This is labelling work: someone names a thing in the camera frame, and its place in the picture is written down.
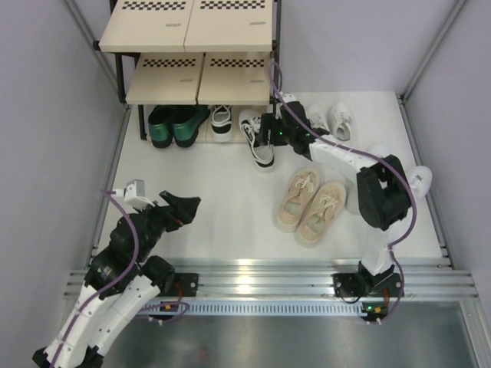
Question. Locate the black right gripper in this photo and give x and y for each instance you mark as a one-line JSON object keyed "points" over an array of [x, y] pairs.
{"points": [[266, 124]]}

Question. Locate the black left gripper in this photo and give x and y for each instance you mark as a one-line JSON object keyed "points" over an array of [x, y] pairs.
{"points": [[183, 209]]}

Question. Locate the black white sneaker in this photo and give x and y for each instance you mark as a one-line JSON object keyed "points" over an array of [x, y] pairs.
{"points": [[221, 123], [250, 122]]}

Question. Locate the green loafer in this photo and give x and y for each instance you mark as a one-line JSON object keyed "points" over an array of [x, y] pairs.
{"points": [[160, 126], [186, 123]]}

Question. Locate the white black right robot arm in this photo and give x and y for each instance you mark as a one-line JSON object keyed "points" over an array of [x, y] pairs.
{"points": [[379, 188]]}

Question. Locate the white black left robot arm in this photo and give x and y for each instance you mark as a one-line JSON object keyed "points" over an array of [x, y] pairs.
{"points": [[121, 280]]}

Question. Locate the black beige shoe shelf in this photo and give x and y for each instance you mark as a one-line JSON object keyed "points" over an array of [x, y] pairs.
{"points": [[193, 52]]}

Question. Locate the white grey sneaker left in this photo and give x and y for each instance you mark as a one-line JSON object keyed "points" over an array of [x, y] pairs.
{"points": [[317, 119]]}

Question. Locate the white grey sneaker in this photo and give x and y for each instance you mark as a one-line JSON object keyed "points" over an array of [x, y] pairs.
{"points": [[317, 119], [340, 121]]}

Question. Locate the white grey sneaker right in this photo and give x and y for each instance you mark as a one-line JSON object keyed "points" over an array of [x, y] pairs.
{"points": [[340, 121]]}

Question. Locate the beige lace sneaker left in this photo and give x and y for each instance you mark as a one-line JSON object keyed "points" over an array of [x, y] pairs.
{"points": [[300, 191]]}

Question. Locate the beige lace sneaker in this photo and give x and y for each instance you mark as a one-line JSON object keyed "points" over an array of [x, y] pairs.
{"points": [[325, 207], [300, 191]]}

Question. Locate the beige lace sneaker right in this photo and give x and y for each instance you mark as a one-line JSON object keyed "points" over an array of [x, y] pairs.
{"points": [[325, 207]]}

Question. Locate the white leather sneaker left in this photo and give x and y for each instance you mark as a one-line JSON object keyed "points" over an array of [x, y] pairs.
{"points": [[352, 204]]}

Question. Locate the white leather sneaker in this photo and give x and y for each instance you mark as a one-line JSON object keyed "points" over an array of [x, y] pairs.
{"points": [[352, 204], [420, 179]]}

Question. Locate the white leather sneaker right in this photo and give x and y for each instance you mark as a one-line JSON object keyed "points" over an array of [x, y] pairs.
{"points": [[420, 179]]}

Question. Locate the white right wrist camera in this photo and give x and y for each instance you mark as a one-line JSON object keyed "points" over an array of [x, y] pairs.
{"points": [[284, 98]]}

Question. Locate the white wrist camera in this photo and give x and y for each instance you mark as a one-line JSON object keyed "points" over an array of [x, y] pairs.
{"points": [[284, 98], [134, 192]]}

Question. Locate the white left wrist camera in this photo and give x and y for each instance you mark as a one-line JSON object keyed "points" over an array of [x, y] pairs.
{"points": [[134, 192]]}

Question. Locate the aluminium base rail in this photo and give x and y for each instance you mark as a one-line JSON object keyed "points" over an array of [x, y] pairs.
{"points": [[248, 287]]}

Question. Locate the aluminium frame post right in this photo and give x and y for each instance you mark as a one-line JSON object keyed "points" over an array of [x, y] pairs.
{"points": [[456, 11]]}

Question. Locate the aluminium frame post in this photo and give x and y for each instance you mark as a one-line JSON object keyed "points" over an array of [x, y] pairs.
{"points": [[456, 11], [81, 24]]}

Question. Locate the aluminium frame post left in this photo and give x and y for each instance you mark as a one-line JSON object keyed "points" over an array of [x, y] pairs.
{"points": [[81, 24]]}

